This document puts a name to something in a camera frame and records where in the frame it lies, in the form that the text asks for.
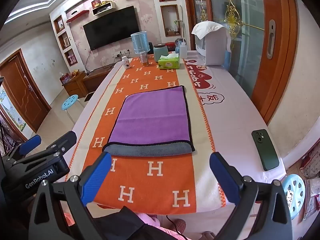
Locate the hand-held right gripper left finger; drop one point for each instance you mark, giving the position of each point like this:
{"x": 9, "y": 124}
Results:
{"x": 96, "y": 178}

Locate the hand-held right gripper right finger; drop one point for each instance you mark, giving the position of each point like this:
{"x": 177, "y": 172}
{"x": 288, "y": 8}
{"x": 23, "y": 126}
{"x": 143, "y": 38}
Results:
{"x": 223, "y": 180}

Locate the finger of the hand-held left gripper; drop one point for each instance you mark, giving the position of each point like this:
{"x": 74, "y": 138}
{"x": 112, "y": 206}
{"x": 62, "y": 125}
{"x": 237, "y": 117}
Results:
{"x": 30, "y": 146}
{"x": 65, "y": 140}

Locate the purple towel with grey underside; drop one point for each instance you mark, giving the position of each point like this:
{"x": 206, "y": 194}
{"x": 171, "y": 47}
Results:
{"x": 152, "y": 115}

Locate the blue round stool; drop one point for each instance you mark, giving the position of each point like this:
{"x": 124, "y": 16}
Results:
{"x": 70, "y": 102}

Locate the orange patterned blanket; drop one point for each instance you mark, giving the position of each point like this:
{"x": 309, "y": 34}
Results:
{"x": 132, "y": 165}

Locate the dark green smartphone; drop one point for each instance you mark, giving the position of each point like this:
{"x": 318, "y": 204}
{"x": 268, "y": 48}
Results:
{"x": 265, "y": 150}

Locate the wooden room door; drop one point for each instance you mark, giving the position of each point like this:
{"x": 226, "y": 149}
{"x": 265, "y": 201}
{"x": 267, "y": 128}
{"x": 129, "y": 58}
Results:
{"x": 23, "y": 92}

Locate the black garment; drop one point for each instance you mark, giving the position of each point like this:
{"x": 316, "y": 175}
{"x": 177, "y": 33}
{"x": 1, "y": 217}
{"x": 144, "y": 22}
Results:
{"x": 125, "y": 226}

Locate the wooden television cabinet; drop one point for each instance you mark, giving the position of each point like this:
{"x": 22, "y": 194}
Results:
{"x": 82, "y": 81}

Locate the red gift bag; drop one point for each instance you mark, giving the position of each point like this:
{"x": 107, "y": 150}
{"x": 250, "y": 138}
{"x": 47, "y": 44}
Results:
{"x": 65, "y": 78}

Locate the pink slipper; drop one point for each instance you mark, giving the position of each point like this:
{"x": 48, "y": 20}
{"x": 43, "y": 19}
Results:
{"x": 178, "y": 223}

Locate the pink garment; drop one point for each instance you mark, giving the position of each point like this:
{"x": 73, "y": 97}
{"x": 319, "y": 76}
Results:
{"x": 150, "y": 221}

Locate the white printed tablecloth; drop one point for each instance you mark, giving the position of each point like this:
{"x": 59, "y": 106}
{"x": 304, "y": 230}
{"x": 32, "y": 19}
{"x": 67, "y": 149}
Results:
{"x": 237, "y": 110}

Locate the light blue heart-cutout stool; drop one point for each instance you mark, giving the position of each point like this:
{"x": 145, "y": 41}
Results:
{"x": 295, "y": 192}

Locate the printed plastic bags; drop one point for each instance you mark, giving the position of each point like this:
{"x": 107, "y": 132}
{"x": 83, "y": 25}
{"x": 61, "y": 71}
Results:
{"x": 311, "y": 180}

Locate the white pill bottle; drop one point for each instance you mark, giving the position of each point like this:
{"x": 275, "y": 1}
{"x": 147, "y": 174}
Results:
{"x": 125, "y": 63}

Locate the white power strip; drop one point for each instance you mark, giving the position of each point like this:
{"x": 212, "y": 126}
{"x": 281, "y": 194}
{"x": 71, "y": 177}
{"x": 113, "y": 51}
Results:
{"x": 121, "y": 53}

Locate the wooden glass sliding door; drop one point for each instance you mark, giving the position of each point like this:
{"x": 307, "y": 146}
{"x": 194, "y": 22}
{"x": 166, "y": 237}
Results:
{"x": 272, "y": 85}

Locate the glass jar with amber contents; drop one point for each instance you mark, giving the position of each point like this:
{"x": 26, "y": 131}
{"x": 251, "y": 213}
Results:
{"x": 144, "y": 58}

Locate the black flat television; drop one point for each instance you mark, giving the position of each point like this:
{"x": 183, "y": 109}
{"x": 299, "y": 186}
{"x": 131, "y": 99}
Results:
{"x": 111, "y": 27}

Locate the blue water jug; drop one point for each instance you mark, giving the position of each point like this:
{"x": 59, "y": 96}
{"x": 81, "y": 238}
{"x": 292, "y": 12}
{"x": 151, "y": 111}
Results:
{"x": 139, "y": 41}

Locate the teal ceramic jar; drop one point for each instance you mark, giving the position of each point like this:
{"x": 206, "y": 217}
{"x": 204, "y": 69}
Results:
{"x": 160, "y": 53}

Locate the green tissue box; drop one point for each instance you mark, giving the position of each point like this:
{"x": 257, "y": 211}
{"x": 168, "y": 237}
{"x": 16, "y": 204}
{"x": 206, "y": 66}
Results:
{"x": 169, "y": 62}

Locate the white countertop appliance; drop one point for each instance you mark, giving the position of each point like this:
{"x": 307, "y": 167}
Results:
{"x": 215, "y": 50}

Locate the white plastic squeeze bottle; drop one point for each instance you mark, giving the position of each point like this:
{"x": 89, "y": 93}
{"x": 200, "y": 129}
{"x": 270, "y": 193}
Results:
{"x": 183, "y": 48}

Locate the red lidded container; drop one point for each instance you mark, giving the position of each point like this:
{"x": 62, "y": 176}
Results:
{"x": 171, "y": 46}

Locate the white cloth cover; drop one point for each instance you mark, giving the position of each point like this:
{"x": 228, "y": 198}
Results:
{"x": 207, "y": 28}

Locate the gold door ornament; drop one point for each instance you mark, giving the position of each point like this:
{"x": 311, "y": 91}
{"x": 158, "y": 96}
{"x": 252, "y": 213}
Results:
{"x": 232, "y": 17}

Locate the wall poster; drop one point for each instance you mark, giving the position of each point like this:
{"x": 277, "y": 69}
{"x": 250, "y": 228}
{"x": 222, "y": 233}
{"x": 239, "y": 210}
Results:
{"x": 12, "y": 112}

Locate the red wall shelf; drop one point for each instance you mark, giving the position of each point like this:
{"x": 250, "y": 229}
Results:
{"x": 77, "y": 16}

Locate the white box wall shelf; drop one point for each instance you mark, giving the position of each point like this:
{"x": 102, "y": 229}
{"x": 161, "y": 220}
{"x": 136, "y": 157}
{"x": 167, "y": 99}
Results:
{"x": 102, "y": 8}

